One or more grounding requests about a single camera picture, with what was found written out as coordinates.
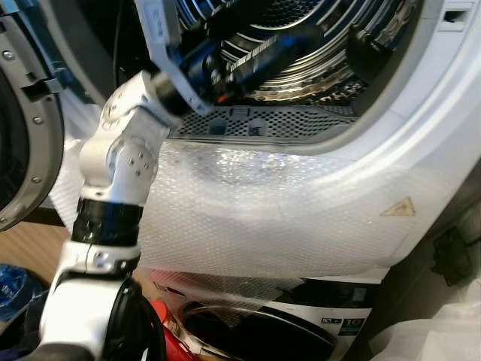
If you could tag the blue plastic bag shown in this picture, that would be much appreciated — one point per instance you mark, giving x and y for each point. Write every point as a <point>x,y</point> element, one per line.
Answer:
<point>19,289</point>

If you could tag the red plastic container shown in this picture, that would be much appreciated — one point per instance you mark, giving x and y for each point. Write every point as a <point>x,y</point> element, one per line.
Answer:
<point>171,331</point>

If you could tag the white tumble dryer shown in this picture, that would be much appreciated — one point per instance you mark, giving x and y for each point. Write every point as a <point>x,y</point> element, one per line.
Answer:
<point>443,113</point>

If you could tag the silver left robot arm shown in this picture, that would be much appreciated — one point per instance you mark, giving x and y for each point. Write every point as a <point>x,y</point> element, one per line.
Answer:
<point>124,158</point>

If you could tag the clear bubble wrap sheet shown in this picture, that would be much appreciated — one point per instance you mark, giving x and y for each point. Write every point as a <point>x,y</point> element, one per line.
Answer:
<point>263,203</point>

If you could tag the black wall bracket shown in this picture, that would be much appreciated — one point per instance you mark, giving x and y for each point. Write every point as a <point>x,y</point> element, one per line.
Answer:
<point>451,256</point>

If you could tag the white washing machine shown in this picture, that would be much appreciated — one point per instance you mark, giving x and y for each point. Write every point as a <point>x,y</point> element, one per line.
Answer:
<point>353,297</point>

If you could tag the white crumpled cloth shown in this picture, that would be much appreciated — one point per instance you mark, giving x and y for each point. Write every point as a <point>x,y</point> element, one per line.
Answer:
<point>436,331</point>

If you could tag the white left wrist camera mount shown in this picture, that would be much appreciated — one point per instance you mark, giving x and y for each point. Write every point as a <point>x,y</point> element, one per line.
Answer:
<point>174,56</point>

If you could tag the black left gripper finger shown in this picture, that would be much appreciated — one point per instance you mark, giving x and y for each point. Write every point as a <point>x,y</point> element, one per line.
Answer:
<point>284,64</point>
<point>278,47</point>

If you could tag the grey round dryer door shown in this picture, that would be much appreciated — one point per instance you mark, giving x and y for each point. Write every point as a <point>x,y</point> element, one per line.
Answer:
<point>41,143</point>

